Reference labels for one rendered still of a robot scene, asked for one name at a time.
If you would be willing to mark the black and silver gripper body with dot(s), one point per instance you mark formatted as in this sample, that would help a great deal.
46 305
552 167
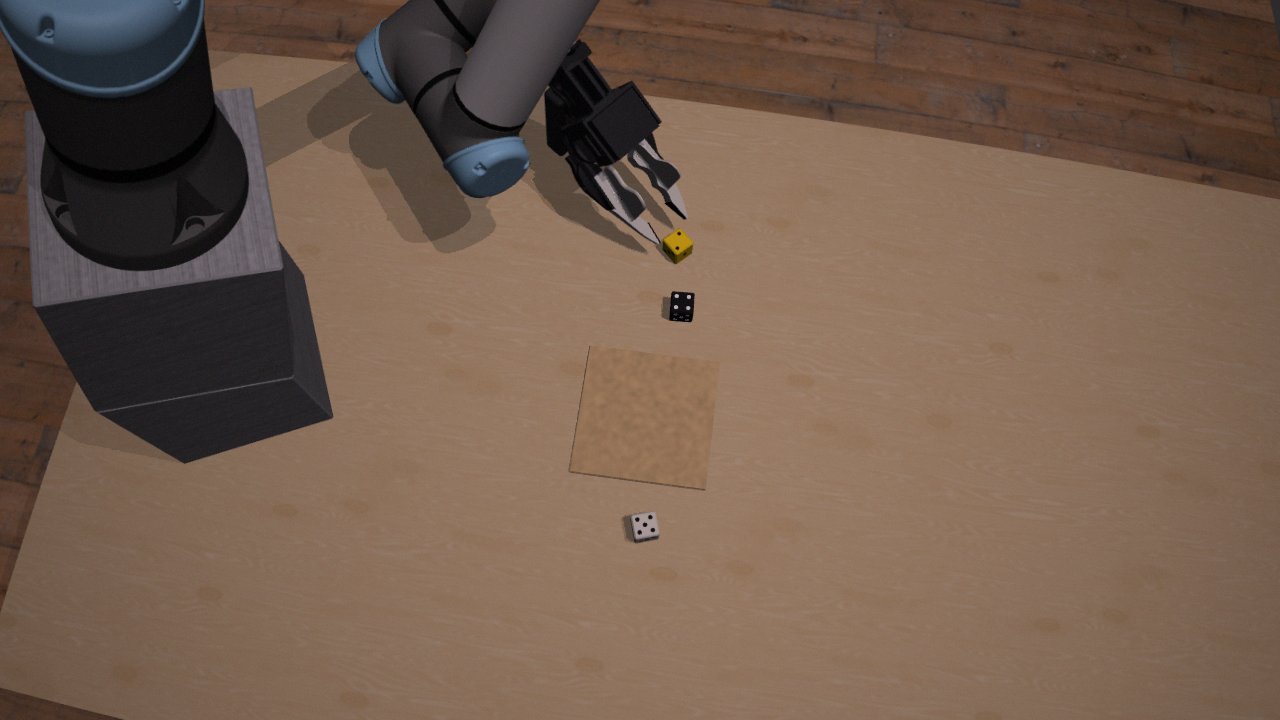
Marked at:
625 122

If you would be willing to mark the yellow die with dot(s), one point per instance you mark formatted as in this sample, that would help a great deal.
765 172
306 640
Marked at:
677 246

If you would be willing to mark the grey die with black pips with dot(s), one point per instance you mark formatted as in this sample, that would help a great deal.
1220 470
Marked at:
645 527

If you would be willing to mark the brown square mat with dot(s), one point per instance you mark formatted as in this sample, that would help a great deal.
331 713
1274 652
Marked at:
646 417

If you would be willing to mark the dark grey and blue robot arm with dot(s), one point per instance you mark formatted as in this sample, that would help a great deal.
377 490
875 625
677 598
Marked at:
154 176

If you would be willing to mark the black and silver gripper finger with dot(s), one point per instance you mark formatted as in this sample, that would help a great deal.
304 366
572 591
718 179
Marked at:
608 189
662 174

